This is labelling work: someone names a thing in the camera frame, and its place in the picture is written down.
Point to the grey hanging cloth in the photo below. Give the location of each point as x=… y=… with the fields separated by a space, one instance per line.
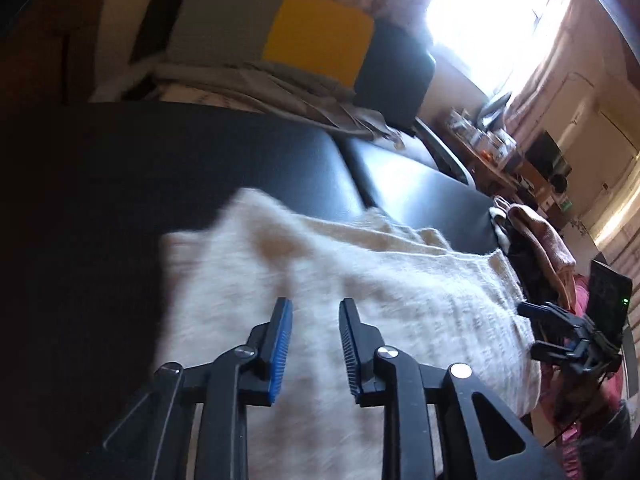
x=492 y=110

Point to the black monitor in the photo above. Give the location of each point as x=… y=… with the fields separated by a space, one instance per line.
x=549 y=154

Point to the brown wooden furniture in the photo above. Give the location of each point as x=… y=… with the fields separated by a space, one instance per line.
x=45 y=50

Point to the cream knit sweater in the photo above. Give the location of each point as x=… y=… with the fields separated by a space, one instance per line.
x=400 y=285

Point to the pink ruffled bedspread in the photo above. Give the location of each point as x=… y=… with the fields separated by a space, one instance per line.
x=582 y=395

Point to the white printed seat cushion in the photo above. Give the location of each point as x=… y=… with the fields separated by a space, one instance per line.
x=210 y=96

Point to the cluster of medicine bottles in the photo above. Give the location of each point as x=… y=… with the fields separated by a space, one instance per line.
x=472 y=127

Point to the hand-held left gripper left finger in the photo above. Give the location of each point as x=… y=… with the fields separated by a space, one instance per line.
x=280 y=352

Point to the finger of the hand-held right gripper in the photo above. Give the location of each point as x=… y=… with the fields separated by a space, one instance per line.
x=545 y=311
x=565 y=351

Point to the black garment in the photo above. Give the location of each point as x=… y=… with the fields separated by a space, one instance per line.
x=525 y=265

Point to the white metal frame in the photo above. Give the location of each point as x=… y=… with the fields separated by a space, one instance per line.
x=120 y=82

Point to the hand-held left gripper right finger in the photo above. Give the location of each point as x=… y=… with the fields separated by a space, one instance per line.
x=350 y=355

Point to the grey garment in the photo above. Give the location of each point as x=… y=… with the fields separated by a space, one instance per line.
x=280 y=85

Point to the round desk fan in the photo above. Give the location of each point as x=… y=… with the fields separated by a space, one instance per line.
x=559 y=183

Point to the wooden desk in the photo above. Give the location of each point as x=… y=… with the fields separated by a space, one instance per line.
x=490 y=170

